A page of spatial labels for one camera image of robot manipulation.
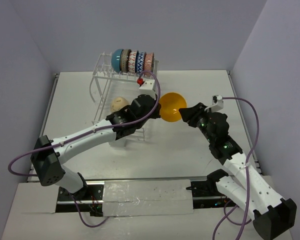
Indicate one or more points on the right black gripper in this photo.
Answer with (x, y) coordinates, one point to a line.
(192, 113)

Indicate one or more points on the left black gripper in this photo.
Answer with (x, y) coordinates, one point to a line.
(153, 107)

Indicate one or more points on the yellow bowl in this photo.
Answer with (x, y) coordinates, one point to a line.
(170, 104)

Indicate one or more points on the tan beige bowl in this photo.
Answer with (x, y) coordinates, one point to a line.
(118, 103)

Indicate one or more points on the white wire dish rack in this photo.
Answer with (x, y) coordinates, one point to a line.
(111, 85)

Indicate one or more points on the orange red patterned bowl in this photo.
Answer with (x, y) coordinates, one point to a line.
(149, 61)

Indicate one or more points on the dark brown cream bowl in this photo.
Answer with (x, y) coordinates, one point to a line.
(124, 60)

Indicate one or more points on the teal blue bowl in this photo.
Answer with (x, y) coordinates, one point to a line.
(116, 60)

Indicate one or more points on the blue triangle pattern bowl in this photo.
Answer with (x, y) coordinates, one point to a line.
(140, 61)

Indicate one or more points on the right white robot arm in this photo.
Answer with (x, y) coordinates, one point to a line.
(271, 214)

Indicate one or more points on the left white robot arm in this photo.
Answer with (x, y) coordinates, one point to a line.
(50, 155)

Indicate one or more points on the silver tape sheet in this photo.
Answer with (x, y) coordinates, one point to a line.
(147, 198)

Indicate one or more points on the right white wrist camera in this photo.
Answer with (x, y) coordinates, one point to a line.
(217, 104)

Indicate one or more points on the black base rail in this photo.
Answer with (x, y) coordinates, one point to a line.
(91, 202)

